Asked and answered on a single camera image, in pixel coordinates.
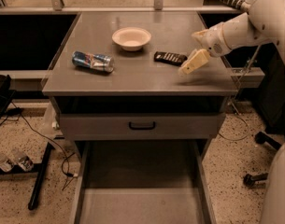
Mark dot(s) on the black office chair base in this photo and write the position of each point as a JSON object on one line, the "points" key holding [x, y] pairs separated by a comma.
{"points": [[267, 147]]}

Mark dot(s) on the clear water bottle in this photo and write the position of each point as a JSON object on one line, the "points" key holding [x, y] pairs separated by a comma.
{"points": [[6, 164], [22, 160]]}

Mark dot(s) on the dark chocolate rxbar wrapper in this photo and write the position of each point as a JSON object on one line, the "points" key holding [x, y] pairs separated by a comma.
{"points": [[169, 58]]}

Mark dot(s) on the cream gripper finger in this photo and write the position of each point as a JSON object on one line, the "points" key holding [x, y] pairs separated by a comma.
{"points": [[201, 36], [196, 59]]}

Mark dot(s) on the blue silver energy drink can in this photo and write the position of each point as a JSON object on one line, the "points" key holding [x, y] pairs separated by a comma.
{"points": [[97, 62]]}

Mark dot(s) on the open grey middle drawer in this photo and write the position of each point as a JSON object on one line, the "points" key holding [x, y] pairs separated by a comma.
{"points": [[142, 182]]}

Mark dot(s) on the right clear water bottle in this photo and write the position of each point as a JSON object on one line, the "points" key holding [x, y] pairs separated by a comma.
{"points": [[22, 160]]}

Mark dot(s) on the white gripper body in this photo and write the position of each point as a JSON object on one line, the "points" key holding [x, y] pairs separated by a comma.
{"points": [[213, 42]]}

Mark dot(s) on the black floor stand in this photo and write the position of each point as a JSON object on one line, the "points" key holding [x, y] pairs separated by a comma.
{"points": [[40, 171]]}

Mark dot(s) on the grey drawer cabinet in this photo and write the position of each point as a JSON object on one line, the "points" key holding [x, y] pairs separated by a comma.
{"points": [[138, 84]]}

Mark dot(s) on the white paper bowl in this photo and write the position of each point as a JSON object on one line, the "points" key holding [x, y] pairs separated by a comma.
{"points": [[131, 38]]}

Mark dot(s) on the closed grey top drawer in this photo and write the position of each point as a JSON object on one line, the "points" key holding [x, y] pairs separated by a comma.
{"points": [[140, 126]]}

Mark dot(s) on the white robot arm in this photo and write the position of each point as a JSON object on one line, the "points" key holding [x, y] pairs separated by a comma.
{"points": [[262, 22]]}

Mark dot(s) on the left clear water bottle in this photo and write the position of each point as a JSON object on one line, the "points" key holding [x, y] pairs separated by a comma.
{"points": [[6, 164]]}

